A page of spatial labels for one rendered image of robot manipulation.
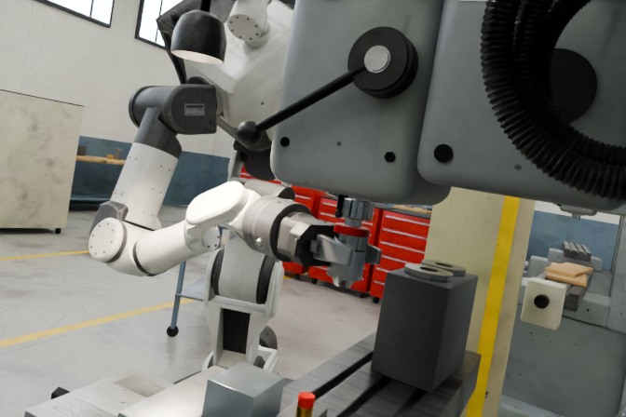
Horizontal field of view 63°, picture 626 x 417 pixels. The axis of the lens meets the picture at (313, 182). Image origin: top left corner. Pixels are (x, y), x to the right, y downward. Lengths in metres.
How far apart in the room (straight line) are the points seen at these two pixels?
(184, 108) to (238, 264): 0.52
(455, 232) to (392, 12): 1.87
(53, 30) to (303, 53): 8.93
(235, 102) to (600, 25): 0.71
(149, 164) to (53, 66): 8.49
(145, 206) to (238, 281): 0.47
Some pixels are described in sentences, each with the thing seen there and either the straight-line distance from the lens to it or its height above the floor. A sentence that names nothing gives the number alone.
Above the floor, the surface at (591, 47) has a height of 1.48.
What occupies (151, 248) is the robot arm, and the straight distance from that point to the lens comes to 0.91.
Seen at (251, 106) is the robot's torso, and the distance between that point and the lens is 1.06.
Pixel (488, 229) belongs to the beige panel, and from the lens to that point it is 2.36.
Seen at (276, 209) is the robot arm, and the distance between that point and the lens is 0.73.
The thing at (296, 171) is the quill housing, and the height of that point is 1.33.
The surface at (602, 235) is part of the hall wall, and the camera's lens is 9.62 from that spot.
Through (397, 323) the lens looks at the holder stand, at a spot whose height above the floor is 1.08.
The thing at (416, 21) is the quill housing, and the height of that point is 1.50.
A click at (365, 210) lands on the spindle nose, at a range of 0.65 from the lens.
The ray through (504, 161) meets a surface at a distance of 0.50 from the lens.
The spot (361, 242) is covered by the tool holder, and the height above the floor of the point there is 1.25.
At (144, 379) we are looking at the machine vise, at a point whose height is 1.05.
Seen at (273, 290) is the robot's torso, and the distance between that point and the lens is 1.39.
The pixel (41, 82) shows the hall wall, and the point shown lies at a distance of 9.34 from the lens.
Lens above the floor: 1.34
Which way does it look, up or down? 2 degrees down
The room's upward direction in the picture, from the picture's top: 9 degrees clockwise
